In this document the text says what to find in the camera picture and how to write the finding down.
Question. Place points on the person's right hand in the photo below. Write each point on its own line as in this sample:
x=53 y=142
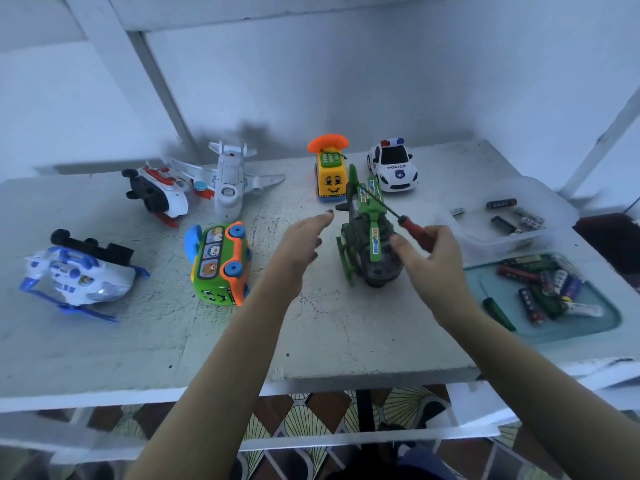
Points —
x=435 y=275

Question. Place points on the person's left hand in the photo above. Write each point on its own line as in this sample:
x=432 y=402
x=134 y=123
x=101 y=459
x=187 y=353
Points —
x=295 y=255

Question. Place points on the red screwdriver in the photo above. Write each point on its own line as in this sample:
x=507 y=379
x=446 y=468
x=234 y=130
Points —
x=415 y=231

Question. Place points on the white orange battery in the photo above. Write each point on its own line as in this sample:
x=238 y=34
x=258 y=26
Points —
x=457 y=212

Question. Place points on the dark green toy helicopter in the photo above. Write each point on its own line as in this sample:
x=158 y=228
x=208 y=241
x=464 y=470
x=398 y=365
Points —
x=365 y=235

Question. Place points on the green orange toy car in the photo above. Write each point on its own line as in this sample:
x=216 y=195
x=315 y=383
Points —
x=218 y=265

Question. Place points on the yellow orange toy car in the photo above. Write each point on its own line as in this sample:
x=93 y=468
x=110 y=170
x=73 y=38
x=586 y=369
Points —
x=330 y=175

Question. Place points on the clear plastic container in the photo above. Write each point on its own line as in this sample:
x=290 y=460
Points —
x=510 y=220

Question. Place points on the black red battery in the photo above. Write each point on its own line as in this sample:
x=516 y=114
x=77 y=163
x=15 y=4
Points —
x=501 y=204

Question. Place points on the white toy airplane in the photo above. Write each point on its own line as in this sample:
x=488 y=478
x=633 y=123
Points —
x=230 y=180

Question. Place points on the white grey battery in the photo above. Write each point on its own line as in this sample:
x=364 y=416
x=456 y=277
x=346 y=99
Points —
x=528 y=217

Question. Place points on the pile of batteries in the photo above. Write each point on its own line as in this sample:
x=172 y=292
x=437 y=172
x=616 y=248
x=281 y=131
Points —
x=550 y=285

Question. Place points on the black white toy car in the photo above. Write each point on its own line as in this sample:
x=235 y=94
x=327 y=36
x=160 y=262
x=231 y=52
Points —
x=392 y=167

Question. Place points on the red white toy vehicle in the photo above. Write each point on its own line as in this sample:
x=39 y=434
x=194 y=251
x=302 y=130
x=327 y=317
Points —
x=160 y=190

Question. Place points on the teal container lid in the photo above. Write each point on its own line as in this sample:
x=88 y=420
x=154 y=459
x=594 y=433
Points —
x=600 y=325

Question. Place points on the dark brown storage box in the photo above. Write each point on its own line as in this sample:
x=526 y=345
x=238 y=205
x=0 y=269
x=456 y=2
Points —
x=620 y=240

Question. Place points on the white blue toy vehicle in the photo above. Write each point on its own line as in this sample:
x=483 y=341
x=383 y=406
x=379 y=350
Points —
x=80 y=280

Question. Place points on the person's right forearm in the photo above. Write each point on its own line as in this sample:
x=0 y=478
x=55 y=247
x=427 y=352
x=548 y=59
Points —
x=535 y=405

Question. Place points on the person's left forearm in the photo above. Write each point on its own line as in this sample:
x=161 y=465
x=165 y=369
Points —
x=210 y=395

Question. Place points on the person's dark trousers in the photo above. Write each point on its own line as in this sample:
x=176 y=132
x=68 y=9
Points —
x=390 y=469

